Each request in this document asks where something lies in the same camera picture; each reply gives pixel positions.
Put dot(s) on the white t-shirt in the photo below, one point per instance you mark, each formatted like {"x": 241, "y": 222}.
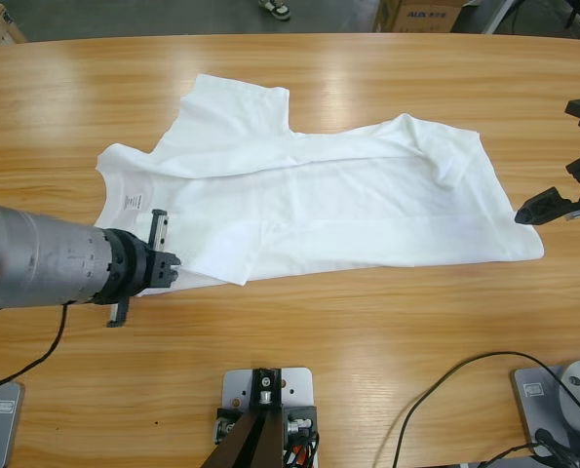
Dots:
{"x": 343, "y": 205}

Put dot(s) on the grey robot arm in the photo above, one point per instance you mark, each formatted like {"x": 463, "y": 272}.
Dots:
{"x": 36, "y": 258}

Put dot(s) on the grey metal stand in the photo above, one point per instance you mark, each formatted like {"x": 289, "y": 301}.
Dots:
{"x": 496, "y": 17}

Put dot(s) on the cardboard box blue AUX print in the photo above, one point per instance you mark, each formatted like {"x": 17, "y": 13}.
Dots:
{"x": 421, "y": 19}

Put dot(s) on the white black sneaker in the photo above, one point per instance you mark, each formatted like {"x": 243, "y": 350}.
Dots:
{"x": 275, "y": 9}

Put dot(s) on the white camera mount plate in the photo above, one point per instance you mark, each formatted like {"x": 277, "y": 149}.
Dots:
{"x": 299, "y": 385}

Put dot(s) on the dark camera post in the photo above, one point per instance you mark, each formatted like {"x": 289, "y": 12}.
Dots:
{"x": 250, "y": 439}

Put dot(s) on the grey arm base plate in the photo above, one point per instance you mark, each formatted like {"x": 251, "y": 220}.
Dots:
{"x": 533, "y": 404}
{"x": 2, "y": 429}

